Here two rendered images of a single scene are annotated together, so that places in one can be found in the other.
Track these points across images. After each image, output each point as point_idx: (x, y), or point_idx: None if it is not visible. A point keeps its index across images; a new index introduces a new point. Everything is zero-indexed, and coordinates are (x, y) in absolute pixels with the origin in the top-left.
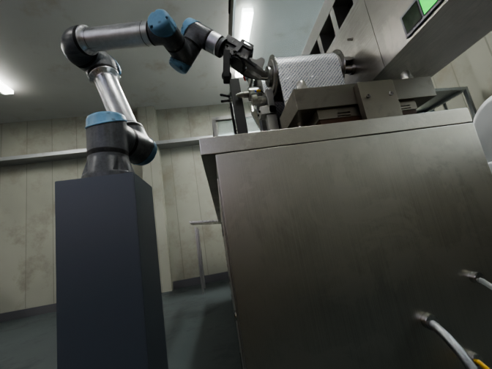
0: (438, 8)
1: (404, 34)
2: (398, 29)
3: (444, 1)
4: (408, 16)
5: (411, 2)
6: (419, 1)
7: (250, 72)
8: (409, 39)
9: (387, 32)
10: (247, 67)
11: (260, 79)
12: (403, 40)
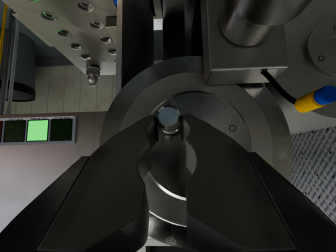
0: (38, 115)
1: (79, 124)
2: (83, 135)
3: (31, 115)
4: (62, 133)
5: (58, 146)
6: (46, 135)
7: (188, 180)
8: (75, 113)
9: (99, 145)
10: (129, 219)
11: (188, 117)
12: (83, 119)
